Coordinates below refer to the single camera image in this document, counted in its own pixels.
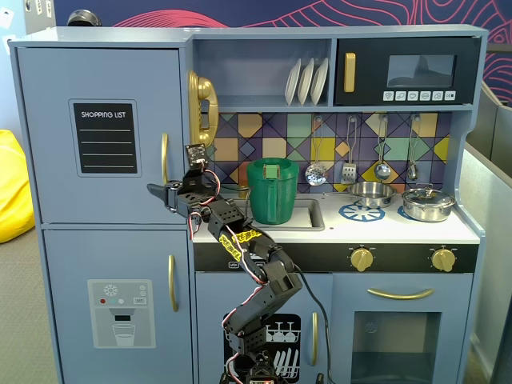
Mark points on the steel slotted spatula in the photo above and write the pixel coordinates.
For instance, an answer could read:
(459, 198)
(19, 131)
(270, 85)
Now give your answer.
(349, 174)

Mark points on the black round object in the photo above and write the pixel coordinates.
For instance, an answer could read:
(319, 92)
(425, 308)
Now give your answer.
(83, 19)

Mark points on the grey toy sink basin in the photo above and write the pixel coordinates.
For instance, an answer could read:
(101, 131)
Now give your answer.
(312, 216)

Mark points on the oven door with window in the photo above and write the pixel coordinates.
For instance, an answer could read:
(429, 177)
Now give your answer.
(456, 340)

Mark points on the steel pot with lid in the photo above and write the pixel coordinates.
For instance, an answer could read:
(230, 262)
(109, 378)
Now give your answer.
(428, 206)

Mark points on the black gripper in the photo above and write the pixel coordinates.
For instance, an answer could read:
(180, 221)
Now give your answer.
(176, 196)

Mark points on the dishwasher door with dish print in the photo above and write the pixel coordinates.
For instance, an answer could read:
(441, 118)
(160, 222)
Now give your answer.
(208, 320)

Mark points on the gold toy telephone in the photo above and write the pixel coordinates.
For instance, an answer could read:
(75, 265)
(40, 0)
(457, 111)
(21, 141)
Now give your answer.
(202, 112)

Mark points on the blue wooden toy kitchen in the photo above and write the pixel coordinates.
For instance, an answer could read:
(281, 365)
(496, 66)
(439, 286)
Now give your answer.
(260, 36)

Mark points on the yellow beanbag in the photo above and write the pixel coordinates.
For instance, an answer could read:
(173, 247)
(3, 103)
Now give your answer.
(14, 188)

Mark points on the white toy plate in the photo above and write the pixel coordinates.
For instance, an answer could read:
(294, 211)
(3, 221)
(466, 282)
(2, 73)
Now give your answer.
(293, 82)
(320, 82)
(306, 82)

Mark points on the grey cabinet with labels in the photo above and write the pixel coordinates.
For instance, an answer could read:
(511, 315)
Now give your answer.
(38, 16)

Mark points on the black toy microwave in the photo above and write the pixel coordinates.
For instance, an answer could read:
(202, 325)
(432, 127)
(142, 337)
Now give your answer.
(368, 72)

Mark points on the steel whisk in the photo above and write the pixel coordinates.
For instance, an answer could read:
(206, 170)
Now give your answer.
(413, 170)

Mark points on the small wrist camera board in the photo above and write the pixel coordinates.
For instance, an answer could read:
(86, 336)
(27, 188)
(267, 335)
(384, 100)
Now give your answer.
(197, 154)

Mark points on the steel ladle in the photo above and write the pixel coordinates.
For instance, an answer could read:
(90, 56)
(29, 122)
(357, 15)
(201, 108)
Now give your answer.
(382, 171)

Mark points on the fridge door with dispenser print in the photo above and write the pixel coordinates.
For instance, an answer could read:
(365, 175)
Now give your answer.
(64, 260)

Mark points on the green plastic pitcher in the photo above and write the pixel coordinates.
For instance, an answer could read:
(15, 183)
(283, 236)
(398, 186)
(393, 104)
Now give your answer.
(276, 200)

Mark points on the steel slotted spoon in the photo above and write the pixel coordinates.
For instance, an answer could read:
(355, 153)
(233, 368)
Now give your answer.
(316, 175)

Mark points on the fridge door with shopping list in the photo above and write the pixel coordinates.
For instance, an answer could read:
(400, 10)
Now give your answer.
(48, 192)

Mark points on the small green block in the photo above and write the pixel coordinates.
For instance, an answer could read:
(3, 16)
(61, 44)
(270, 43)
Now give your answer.
(272, 170)

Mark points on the gold stove knob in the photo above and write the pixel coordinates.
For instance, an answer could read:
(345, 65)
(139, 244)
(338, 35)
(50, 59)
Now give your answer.
(443, 260)
(362, 260)

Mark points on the open steel pan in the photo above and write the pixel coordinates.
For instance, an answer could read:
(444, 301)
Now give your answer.
(372, 194)

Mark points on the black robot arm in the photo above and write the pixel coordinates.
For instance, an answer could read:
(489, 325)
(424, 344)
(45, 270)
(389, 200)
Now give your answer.
(276, 276)

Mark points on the gold toy faucet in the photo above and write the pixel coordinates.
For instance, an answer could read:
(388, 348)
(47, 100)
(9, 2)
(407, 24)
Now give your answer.
(243, 194)

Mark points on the light blue divider panel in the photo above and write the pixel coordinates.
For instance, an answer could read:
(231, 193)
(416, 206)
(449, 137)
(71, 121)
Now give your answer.
(480, 200)

